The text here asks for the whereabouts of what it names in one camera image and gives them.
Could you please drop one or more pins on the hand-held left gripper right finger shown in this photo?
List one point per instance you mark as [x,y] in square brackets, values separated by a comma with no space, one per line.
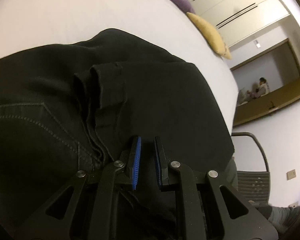
[158,165]

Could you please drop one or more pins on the beige wall socket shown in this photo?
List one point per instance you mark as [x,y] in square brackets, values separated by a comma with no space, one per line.
[294,204]
[291,174]

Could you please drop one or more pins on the bed with white sheet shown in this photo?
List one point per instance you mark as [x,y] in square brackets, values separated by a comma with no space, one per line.
[77,7]

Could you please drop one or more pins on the wall switch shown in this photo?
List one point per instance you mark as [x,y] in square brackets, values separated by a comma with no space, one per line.
[257,44]

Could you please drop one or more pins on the black denim pants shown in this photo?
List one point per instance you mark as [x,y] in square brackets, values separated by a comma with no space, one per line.
[152,92]

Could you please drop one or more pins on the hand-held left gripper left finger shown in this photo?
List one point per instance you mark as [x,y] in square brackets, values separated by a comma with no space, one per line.
[136,162]

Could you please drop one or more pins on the wooden ledge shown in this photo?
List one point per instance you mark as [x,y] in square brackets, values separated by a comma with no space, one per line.
[285,96]

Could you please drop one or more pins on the person's grey sock foot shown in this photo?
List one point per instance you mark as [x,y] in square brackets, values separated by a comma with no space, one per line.
[282,213]

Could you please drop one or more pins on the yellow cushion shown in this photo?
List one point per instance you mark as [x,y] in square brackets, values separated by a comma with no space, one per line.
[211,36]

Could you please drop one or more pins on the grey mesh chair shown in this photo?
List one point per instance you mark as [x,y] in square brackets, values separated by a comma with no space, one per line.
[255,182]

